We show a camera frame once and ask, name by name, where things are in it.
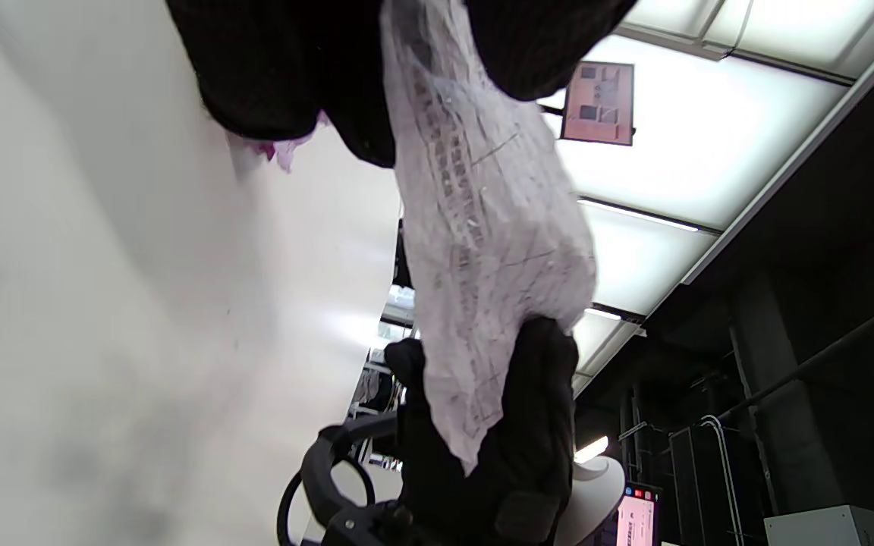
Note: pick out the person's left hand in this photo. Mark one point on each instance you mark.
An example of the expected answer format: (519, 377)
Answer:
(285, 68)

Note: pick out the person's right hand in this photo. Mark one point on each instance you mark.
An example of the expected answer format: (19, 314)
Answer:
(528, 425)

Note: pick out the pink paper invoice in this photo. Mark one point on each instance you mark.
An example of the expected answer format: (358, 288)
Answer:
(285, 148)

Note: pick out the white paper invoice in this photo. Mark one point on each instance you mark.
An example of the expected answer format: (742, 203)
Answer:
(482, 227)

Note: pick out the ceiling light strip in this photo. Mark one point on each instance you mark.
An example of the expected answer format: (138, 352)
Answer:
(591, 449)

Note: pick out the white curved stand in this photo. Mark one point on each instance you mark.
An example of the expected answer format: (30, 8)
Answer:
(592, 500)

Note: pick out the small lit laptop screen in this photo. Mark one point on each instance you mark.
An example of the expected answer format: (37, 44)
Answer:
(638, 519)

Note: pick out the monitor with lit screen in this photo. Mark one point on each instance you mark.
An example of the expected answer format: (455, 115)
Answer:
(598, 102)

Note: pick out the grey cabinet box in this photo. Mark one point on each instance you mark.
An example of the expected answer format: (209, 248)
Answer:
(839, 527)

